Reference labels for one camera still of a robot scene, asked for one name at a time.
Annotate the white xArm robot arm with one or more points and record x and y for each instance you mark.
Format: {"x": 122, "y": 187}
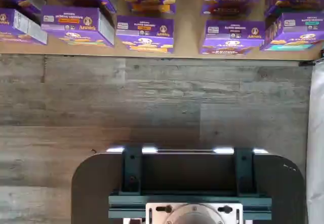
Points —
{"x": 195, "y": 217}

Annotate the silver metal mounting plate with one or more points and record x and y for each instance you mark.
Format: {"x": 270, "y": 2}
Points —
{"x": 154, "y": 216}

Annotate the teal metal mounting frame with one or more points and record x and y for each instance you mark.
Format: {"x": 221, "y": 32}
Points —
{"x": 131, "y": 173}

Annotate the dark rounded base plate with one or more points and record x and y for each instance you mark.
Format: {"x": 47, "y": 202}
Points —
{"x": 91, "y": 183}

